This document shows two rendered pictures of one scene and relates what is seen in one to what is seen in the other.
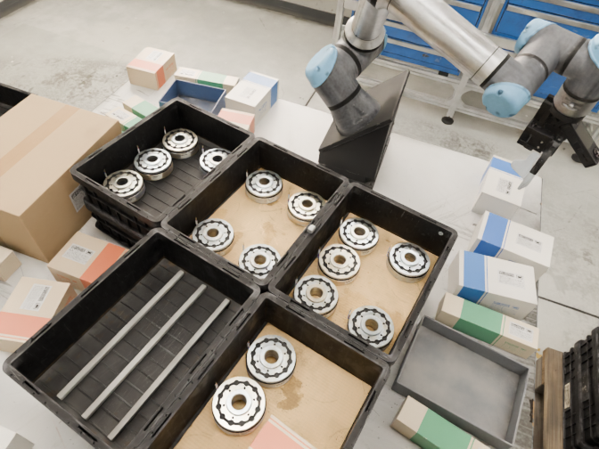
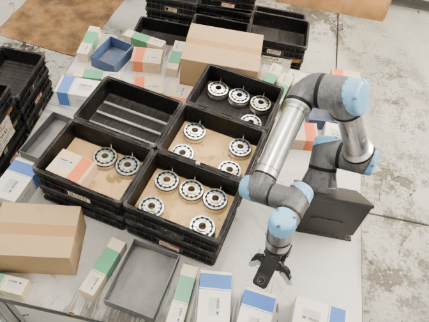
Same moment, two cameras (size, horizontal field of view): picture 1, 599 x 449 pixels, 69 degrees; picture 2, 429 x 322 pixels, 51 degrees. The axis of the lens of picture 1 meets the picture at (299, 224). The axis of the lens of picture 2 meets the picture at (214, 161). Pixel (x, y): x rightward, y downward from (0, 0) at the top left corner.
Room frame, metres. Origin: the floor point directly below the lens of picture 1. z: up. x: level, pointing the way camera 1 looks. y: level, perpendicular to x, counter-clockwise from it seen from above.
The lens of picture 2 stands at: (0.49, -1.12, 2.43)
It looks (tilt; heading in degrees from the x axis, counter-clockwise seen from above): 53 degrees down; 78
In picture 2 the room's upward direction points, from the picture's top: 8 degrees clockwise
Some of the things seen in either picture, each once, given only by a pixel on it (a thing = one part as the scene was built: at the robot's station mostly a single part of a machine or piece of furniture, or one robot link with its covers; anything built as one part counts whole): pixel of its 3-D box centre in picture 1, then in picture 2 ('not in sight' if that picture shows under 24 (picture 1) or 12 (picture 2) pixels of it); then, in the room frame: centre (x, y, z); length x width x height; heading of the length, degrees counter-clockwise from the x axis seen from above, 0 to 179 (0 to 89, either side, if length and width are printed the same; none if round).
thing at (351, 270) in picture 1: (339, 261); (191, 190); (0.62, -0.11, 0.86); 0.10 x 0.10 x 0.01
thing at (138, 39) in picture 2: not in sight; (144, 42); (0.42, 0.99, 0.73); 0.24 x 0.06 x 0.06; 154
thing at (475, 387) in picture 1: (461, 378); (143, 278); (0.42, -0.43, 0.73); 0.27 x 0.20 x 0.05; 66
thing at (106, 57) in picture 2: not in sight; (112, 55); (0.25, 0.87, 0.74); 0.20 x 0.15 x 0.07; 59
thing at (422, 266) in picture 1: (409, 258); (202, 227); (0.65, -0.28, 0.86); 0.10 x 0.10 x 0.01
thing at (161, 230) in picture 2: (364, 273); (184, 201); (0.59, -0.17, 0.87); 0.40 x 0.30 x 0.11; 153
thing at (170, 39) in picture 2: not in sight; (161, 46); (0.53, 1.54, 0.26); 0.40 x 0.30 x 0.23; 164
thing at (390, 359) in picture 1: (368, 261); (184, 194); (0.59, -0.17, 0.92); 0.40 x 0.30 x 0.02; 153
